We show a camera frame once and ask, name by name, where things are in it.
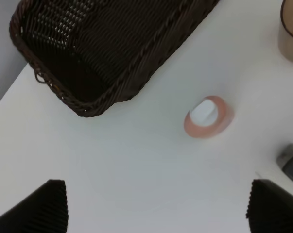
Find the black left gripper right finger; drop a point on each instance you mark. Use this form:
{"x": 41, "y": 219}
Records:
{"x": 270, "y": 208}

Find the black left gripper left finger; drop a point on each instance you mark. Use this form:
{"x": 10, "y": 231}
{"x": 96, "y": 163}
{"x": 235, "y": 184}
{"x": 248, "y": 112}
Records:
{"x": 43, "y": 211}

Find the pink lotion bottle white cap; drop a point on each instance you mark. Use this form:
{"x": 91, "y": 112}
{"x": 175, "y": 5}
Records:
{"x": 208, "y": 118}

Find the brown translucent plastic cup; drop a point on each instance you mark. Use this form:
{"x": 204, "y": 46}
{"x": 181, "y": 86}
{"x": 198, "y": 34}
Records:
{"x": 285, "y": 34}

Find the dark brown wicker basket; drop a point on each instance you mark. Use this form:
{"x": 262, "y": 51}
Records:
{"x": 95, "y": 53}

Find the dark green pump bottle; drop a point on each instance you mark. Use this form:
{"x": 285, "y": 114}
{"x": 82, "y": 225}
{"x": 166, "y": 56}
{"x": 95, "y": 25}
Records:
{"x": 285, "y": 161}

